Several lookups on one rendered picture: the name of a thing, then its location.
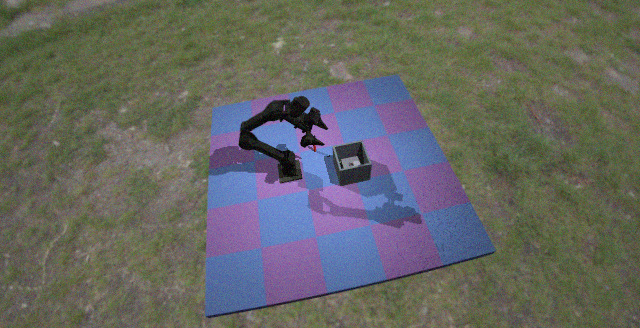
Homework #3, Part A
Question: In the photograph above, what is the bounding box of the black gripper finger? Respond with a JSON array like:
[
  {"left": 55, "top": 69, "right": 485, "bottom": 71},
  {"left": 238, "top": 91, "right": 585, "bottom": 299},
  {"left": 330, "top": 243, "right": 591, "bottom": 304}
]
[
  {"left": 309, "top": 135, "right": 325, "bottom": 146},
  {"left": 316, "top": 114, "right": 328, "bottom": 130}
]

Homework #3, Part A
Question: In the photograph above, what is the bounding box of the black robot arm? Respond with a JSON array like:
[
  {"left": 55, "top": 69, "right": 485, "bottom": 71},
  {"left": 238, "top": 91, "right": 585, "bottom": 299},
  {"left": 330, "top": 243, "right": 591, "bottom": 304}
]
[{"left": 239, "top": 96, "right": 320, "bottom": 177}]

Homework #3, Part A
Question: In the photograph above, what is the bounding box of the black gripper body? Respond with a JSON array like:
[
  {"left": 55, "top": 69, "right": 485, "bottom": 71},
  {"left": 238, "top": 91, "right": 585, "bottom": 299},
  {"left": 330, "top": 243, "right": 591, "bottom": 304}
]
[{"left": 294, "top": 114, "right": 313, "bottom": 148}]

